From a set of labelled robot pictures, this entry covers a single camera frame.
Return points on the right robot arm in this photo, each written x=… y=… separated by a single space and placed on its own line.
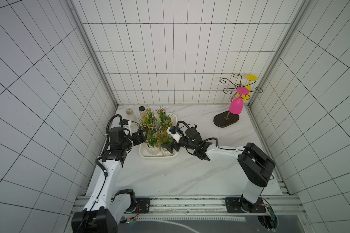
x=256 y=164

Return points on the beige cap white bottle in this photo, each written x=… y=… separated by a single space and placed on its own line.
x=130 y=114

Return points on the black cap spice bottle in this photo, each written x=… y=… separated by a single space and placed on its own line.
x=143 y=112

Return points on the white storage tray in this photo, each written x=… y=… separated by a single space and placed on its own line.
x=144 y=153

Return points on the magenta wine glass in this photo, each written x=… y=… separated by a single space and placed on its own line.
x=237 y=104

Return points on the potted gypsophila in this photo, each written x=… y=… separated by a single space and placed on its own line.
x=153 y=142
x=165 y=139
x=164 y=119
x=149 y=122

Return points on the black wire glass rack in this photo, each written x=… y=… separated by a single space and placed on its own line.
x=226 y=118

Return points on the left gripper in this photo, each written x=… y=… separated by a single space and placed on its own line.
x=142 y=137

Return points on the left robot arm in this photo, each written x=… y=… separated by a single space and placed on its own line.
x=107 y=204

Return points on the aluminium mounting rail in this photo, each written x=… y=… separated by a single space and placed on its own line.
x=195 y=205

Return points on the yellow wine glass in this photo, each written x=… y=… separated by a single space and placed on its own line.
x=252 y=79

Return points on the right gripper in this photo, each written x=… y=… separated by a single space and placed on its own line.
x=173 y=144

